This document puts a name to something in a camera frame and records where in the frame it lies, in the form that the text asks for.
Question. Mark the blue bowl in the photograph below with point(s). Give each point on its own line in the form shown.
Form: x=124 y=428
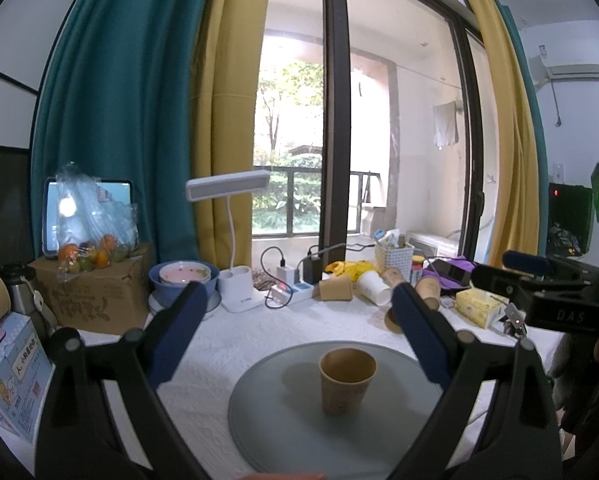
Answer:
x=172 y=290

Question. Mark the brown paper cup facing camera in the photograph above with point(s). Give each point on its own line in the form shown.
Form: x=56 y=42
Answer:
x=391 y=323

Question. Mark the black window frame post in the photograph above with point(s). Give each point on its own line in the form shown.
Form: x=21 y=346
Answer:
x=336 y=131

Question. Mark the white mesh basket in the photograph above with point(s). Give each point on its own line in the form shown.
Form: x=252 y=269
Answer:
x=399 y=258

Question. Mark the purple cloth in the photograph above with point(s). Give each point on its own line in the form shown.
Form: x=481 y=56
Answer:
x=447 y=287

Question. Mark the white paper cup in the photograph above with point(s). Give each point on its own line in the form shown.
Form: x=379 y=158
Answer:
x=374 y=288

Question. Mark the teal curtain left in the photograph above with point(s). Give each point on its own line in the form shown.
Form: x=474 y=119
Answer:
x=115 y=100

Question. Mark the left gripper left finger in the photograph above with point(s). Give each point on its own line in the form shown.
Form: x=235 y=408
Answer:
x=78 y=437

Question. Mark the white power strip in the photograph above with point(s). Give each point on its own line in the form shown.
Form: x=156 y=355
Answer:
x=281 y=296

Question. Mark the yellow curtain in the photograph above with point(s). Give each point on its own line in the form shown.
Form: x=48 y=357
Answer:
x=224 y=83
x=518 y=203

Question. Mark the black power adapter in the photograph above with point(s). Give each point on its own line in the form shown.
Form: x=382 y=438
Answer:
x=312 y=270

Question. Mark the black monitor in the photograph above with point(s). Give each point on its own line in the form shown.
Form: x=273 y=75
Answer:
x=570 y=220

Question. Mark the white charger plug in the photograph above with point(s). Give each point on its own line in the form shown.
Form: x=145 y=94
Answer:
x=286 y=274

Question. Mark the steel thermos flask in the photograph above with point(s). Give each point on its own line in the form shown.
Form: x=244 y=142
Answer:
x=26 y=299

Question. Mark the white plate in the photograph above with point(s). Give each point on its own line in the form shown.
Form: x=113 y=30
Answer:
x=159 y=302

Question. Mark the hanging white towel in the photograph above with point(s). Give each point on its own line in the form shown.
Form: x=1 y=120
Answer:
x=445 y=125

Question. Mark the cardboard box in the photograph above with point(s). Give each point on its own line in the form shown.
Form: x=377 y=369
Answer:
x=107 y=301

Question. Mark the yellow curtain left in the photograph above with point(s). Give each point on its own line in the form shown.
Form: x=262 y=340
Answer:
x=224 y=83

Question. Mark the brown paper cup upside down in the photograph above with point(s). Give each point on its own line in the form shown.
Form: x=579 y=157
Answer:
x=429 y=290

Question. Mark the yellow plush toy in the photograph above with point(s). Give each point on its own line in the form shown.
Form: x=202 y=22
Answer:
x=354 y=269

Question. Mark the pink bowl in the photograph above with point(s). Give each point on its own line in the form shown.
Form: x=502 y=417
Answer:
x=185 y=272

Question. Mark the light blue carton box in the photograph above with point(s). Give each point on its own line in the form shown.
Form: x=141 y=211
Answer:
x=25 y=372

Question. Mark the yellow curtain right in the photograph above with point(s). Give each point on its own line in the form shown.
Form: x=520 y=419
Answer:
x=518 y=203

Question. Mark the brown paper cup with print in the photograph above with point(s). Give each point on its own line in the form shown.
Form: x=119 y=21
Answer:
x=345 y=375

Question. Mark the plastic bag of fruit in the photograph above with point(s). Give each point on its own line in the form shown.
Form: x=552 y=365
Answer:
x=95 y=229

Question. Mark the white air conditioner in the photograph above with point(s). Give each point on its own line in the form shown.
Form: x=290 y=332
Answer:
x=571 y=60

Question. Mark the white desk lamp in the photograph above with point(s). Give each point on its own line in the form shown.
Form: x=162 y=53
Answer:
x=235 y=284

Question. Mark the black phone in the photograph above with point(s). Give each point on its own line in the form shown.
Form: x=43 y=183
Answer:
x=454 y=270

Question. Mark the yellow tissue pack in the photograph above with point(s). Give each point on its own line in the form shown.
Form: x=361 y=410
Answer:
x=480 y=307

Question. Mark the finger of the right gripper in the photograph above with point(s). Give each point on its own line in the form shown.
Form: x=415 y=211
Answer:
x=529 y=262
x=553 y=283

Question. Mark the brown paper cup rear right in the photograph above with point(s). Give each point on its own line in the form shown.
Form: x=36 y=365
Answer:
x=393 y=277

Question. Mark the brown paper cup behind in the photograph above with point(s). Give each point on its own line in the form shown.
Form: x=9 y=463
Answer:
x=336 y=288

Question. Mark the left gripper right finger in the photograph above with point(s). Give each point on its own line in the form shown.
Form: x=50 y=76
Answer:
x=519 y=438

